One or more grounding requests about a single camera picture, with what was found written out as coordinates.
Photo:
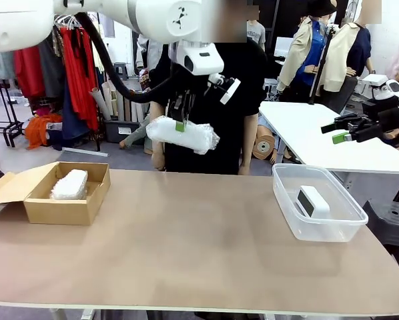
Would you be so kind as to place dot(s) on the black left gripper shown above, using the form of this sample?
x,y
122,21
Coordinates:
x,y
183,98

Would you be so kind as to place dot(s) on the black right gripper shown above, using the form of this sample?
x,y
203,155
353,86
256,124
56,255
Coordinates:
x,y
369,128

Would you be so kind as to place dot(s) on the bubble-wrapped clock showing display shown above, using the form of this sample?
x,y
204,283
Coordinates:
x,y
193,138

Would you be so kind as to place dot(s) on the white unwrapped digital clock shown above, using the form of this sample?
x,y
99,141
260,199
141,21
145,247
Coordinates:
x,y
316,206

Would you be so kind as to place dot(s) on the bubble-wrapped clock rounded bundle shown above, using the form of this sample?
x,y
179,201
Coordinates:
x,y
69,185

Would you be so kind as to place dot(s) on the person's right forearm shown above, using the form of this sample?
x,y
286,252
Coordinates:
x,y
158,146

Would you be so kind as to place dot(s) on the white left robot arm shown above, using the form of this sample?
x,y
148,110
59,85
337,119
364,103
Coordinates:
x,y
119,13

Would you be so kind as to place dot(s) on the person's left forearm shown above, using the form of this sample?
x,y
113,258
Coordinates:
x,y
249,140

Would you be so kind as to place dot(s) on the person's right hand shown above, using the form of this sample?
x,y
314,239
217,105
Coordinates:
x,y
159,161

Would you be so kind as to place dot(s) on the person's left hand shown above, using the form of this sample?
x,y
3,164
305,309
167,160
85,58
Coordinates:
x,y
244,170

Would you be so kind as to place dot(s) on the white paper roll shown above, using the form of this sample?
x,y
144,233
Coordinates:
x,y
134,112
140,112

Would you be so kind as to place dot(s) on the mannequin legs grey trousers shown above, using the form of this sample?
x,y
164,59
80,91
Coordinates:
x,y
136,135

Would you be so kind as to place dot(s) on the person in black shirt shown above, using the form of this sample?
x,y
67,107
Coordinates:
x,y
226,133

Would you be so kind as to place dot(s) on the white table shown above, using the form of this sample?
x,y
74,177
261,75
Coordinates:
x,y
293,126

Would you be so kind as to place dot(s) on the brown paper roll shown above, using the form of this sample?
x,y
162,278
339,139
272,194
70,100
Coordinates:
x,y
127,111

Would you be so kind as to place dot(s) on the grey storage bin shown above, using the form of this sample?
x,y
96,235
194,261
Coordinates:
x,y
119,131

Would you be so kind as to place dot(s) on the black stand pole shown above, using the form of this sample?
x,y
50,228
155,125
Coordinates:
x,y
321,66

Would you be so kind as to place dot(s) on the beige paper roll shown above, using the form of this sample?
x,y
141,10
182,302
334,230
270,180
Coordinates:
x,y
107,100

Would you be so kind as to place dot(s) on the brown cardboard roll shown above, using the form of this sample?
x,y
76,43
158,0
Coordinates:
x,y
263,146

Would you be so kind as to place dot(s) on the mannequin with navy shirt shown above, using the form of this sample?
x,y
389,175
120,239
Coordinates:
x,y
349,50

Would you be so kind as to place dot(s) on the white computer tower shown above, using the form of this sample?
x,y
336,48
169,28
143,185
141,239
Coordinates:
x,y
269,89

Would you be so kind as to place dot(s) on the grey plastic stool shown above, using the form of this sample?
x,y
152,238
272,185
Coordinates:
x,y
120,70

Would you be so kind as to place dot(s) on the slanted grey paper roll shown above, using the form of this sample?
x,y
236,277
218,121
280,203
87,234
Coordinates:
x,y
101,103

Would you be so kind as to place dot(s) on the mannequin with black hat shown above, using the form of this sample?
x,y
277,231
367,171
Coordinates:
x,y
303,50

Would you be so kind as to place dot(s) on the white monitor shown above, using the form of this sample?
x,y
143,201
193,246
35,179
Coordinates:
x,y
284,46

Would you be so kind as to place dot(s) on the cream hanging garment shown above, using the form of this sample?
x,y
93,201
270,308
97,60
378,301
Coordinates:
x,y
100,63

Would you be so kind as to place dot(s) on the black plastic stool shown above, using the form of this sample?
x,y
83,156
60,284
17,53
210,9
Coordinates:
x,y
393,220

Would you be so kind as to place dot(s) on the clear plastic container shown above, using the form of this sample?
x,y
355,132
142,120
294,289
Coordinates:
x,y
319,233

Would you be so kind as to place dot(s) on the long red dress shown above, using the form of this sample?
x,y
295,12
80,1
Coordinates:
x,y
81,73

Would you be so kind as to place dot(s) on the orange cloth pile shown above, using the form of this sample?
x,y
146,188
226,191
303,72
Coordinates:
x,y
41,130

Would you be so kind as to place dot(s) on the dark grey hanging garment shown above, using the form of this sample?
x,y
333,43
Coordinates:
x,y
51,66

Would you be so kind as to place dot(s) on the open cardboard box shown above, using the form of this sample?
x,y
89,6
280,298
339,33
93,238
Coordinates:
x,y
62,213

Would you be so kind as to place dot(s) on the red hanging garment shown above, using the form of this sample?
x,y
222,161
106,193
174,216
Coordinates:
x,y
27,70

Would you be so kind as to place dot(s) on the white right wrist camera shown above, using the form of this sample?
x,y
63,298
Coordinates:
x,y
374,80

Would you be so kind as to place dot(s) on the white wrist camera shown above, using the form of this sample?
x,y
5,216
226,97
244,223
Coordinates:
x,y
374,80
231,91

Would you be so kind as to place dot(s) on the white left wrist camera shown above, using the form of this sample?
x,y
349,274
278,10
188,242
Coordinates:
x,y
231,91

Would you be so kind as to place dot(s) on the white table frame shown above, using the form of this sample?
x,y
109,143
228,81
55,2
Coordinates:
x,y
86,314

